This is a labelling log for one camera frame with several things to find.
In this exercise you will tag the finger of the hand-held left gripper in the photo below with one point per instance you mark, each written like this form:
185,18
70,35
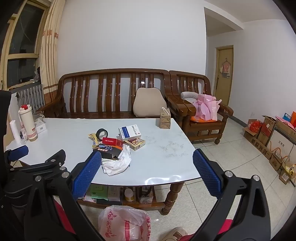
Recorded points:
17,151
49,161

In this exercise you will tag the white thermos with red lid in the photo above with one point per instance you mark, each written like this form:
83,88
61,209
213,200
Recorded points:
27,125

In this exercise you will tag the glass jug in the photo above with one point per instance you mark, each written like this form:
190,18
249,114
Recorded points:
38,116

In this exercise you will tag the cloth hanging on door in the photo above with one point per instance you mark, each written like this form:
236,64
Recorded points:
225,68

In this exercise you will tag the beige back cushion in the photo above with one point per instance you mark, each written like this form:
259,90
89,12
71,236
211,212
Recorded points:
149,102

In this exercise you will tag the yellow wooden door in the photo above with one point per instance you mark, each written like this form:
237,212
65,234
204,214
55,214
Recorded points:
222,88

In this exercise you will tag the beige slipper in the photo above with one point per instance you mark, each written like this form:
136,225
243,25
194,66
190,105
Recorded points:
172,233

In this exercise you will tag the wooden sofa bench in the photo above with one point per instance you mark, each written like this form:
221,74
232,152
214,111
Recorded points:
92,115

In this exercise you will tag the red cigarette box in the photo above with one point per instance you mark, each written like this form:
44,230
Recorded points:
111,140

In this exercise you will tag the green packet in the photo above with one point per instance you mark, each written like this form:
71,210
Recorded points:
99,192

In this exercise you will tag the black tape roll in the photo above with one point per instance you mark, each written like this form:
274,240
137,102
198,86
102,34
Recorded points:
101,129

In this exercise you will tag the grey bolster pillow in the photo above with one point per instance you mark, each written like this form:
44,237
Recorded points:
188,96

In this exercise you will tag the wooden armchair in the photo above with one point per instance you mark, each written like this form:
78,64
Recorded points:
179,104

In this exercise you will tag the open box with dark items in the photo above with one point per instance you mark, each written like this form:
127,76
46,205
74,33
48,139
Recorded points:
145,195

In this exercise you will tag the white red-printed plastic bag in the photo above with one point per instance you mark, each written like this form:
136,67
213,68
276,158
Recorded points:
122,222

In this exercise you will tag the white bottle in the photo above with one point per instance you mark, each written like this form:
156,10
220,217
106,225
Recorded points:
129,195

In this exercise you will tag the brown tissue box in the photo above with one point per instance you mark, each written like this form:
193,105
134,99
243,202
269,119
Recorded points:
165,119

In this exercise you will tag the beige flat box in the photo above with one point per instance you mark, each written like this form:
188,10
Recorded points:
114,193

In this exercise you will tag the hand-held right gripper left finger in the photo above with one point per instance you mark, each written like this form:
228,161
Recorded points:
87,171

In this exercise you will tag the orange seat cushion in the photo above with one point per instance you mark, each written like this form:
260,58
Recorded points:
196,119

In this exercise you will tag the pile of cardboard boxes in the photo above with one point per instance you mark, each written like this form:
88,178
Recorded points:
281,143

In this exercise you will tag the white tube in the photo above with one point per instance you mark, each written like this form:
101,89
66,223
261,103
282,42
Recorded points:
14,132

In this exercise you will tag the yellow framed window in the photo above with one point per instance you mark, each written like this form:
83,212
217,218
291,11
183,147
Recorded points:
23,56

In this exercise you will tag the pink and white pack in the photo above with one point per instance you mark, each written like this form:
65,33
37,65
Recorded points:
87,197

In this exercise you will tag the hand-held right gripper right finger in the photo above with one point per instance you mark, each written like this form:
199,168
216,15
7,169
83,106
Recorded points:
207,176

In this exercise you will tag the pink plastic bag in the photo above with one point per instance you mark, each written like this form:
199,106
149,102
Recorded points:
205,109

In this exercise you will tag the red plastic bag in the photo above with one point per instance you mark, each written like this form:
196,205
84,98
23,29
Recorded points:
255,126

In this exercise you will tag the grey radiator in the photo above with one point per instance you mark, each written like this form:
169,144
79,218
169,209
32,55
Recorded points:
31,97

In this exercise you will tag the small white box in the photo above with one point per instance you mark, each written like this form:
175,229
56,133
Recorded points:
41,127

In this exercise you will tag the wooden shelf with goods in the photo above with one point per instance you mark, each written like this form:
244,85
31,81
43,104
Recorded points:
171,197

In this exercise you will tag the cream curtain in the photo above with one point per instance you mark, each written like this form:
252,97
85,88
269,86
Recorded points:
49,46

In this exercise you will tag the black printed box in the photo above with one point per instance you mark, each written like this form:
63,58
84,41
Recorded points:
107,149

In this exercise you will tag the patterned card box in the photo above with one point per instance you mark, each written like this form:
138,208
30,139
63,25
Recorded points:
136,143

